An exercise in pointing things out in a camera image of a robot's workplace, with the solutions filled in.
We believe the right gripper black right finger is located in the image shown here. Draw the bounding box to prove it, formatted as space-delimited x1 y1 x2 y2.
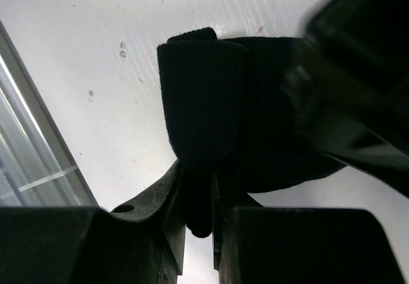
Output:
212 169 261 283

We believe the black sock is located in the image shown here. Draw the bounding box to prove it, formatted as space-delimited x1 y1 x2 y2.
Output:
157 28 343 238

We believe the aluminium frame rail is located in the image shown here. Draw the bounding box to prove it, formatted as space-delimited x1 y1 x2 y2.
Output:
1 27 98 207

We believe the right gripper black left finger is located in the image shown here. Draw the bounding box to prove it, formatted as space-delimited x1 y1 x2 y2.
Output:
111 161 186 283

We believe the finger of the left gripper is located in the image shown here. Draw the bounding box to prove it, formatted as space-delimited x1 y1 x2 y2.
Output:
284 0 408 195

